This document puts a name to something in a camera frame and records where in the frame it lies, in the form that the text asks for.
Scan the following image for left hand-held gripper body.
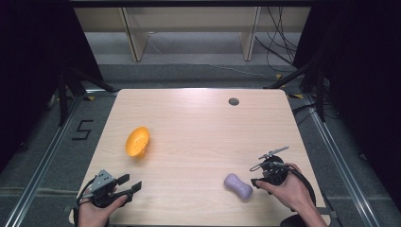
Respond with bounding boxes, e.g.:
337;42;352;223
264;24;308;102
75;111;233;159
82;169;125;209

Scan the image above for metal floor rail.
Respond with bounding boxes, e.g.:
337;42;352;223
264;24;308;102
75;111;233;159
3;93;85;227
303;94;381;227

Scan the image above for thin white floor cable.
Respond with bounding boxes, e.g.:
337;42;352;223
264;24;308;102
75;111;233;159
147;30;269;80

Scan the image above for black tripod stand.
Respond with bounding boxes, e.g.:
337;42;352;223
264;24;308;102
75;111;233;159
264;58;328;123
56;64;118;128

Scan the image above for person's left hand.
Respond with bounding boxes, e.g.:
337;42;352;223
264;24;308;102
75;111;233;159
77;194;129;227

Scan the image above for purple soap bar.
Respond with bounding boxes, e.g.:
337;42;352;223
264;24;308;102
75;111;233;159
223;172;253;201

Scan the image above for black curtain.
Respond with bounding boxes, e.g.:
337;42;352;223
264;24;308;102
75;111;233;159
292;0;401;202
0;0;105;173

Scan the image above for person's right hand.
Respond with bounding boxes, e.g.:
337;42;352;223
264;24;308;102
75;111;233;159
255;162;316;212

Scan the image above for bundle of black cables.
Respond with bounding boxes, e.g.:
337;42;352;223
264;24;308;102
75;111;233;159
253;7;300;73

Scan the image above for orange soap dish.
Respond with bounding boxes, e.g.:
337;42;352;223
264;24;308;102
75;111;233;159
125;126;151;160

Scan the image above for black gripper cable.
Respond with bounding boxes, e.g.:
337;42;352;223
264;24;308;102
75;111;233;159
268;161;317;210
73;178;96;227

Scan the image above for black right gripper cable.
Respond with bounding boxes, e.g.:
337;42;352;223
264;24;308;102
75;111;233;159
268;161;317;210

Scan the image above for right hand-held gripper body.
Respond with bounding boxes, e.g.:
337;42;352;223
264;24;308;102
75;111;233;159
250;145;290;187

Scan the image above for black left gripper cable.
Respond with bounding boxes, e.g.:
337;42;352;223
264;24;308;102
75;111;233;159
73;178;96;227

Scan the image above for dark round object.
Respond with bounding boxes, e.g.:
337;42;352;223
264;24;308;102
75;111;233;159
279;214;305;227

